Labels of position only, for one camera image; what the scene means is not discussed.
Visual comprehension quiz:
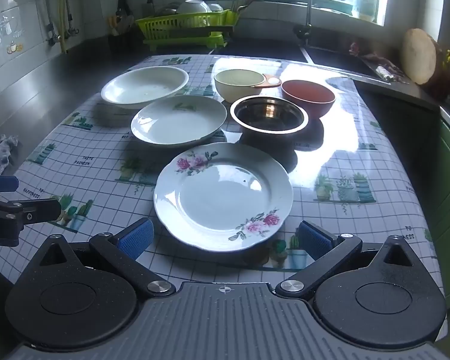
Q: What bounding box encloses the black kitchen sink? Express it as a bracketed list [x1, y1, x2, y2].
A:
[300, 35, 391, 83]

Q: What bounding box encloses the cream bowl with orange handle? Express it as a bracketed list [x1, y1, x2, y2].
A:
[214, 68, 283, 104]

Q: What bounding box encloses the black utensil holder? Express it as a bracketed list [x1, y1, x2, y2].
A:
[108, 0, 136, 54]

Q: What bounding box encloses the plain white deep plate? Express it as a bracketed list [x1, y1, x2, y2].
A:
[100, 65, 190, 106]

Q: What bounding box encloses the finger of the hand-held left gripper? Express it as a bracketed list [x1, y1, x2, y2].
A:
[0, 196, 62, 229]
[0, 175, 19, 196]

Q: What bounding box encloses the dark metal bowl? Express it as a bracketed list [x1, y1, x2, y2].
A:
[155, 4, 181, 17]

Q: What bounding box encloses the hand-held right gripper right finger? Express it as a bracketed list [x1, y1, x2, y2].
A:
[275, 220, 415, 302]

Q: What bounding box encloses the stainless steel bowl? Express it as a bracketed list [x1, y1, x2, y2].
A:
[230, 95, 310, 144]

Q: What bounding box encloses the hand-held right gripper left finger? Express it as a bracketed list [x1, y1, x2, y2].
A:
[38, 217, 176, 301]

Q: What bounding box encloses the large white bowl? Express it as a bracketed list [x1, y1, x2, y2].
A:
[176, 0, 212, 16]

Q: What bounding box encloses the floral white plate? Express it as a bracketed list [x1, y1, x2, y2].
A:
[154, 142, 294, 252]

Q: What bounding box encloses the green plastic dish rack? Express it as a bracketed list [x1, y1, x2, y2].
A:
[135, 9, 239, 51]

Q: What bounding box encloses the bundle of chopsticks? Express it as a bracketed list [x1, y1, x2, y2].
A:
[230, 0, 259, 13]

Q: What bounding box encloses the teal basin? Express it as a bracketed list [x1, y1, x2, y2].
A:
[311, 0, 355, 16]

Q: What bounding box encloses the teapot wall sticker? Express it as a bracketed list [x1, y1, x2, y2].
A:
[0, 13, 25, 55]

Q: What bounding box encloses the metal flexible hose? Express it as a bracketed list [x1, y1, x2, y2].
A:
[33, 0, 61, 46]

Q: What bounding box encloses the grey knit glove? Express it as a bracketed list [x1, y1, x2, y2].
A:
[0, 134, 19, 175]

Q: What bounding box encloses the yellow hose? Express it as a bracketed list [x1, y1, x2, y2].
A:
[59, 0, 70, 54]

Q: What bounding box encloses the round wooden cutting board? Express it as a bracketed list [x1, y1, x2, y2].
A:
[400, 28, 437, 85]

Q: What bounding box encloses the detergent bottle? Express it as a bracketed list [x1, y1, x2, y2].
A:
[354, 0, 378, 22]

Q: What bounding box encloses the printed plant grid tablecloth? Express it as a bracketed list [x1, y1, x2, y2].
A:
[0, 54, 445, 301]

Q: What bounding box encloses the chrome faucet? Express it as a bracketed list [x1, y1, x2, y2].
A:
[293, 0, 346, 46]

